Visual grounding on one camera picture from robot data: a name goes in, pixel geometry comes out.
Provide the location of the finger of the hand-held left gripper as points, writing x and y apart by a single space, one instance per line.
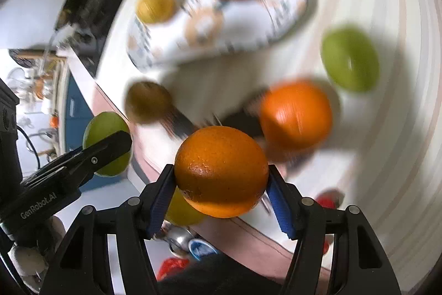
93 160

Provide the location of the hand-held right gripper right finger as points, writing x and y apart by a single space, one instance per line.
281 208

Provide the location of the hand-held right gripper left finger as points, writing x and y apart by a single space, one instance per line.
159 205

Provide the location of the large yellow lemon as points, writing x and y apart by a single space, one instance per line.
179 212

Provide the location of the green apple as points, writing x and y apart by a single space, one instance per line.
100 129
348 56

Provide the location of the orange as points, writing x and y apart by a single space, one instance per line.
221 170
295 115

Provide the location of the brown round fruit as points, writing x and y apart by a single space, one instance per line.
148 101

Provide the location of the patterned oval plate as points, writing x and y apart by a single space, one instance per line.
241 25

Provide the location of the silver and blue object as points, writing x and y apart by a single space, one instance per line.
186 241

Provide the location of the red object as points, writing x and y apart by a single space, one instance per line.
172 267

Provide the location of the person's dark clothing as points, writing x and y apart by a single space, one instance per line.
221 276

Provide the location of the dish rack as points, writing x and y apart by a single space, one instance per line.
38 80

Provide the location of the small yellow citrus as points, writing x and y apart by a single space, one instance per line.
155 6

